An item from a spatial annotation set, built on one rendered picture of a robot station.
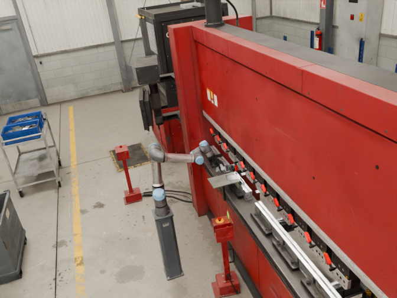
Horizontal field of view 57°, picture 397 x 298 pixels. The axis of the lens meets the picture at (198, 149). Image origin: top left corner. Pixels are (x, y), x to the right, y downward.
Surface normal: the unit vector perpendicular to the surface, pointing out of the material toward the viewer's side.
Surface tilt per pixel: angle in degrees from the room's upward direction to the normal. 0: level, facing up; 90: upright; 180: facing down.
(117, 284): 0
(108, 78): 90
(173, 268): 90
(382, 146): 90
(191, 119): 90
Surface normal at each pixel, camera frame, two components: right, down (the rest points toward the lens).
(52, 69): 0.32, 0.39
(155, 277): -0.11, -0.89
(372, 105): -0.95, 0.22
